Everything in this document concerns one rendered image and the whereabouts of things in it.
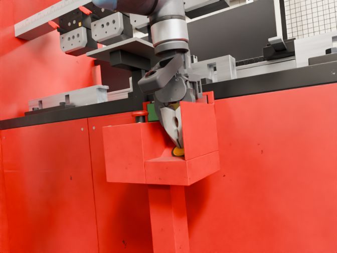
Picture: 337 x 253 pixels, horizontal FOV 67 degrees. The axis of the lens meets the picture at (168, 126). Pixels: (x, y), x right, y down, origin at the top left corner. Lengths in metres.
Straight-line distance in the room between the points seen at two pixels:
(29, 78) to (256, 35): 1.19
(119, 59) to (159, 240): 0.46
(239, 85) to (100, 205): 0.63
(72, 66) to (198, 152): 1.38
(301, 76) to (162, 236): 0.46
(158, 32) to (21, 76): 1.12
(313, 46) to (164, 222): 0.57
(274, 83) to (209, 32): 0.85
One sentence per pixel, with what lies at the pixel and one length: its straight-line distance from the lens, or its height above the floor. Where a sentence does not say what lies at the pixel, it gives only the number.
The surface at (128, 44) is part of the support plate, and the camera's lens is 0.70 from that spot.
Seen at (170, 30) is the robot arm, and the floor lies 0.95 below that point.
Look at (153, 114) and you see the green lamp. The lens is 0.67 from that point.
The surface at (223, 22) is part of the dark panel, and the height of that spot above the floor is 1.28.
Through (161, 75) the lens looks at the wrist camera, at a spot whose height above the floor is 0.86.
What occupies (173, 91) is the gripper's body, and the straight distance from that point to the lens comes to 0.52.
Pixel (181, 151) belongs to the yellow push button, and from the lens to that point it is 0.53.
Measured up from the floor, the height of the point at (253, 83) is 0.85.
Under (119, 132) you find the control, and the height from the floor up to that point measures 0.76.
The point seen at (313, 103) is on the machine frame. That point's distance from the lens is 0.65.
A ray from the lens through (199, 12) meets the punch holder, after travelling 0.95.
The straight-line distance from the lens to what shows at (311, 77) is 0.65.
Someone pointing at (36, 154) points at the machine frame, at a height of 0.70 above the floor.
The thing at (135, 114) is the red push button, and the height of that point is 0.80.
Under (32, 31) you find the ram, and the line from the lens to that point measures 1.52.
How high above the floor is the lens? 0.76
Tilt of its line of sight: 1 degrees up
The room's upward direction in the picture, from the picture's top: 5 degrees counter-clockwise
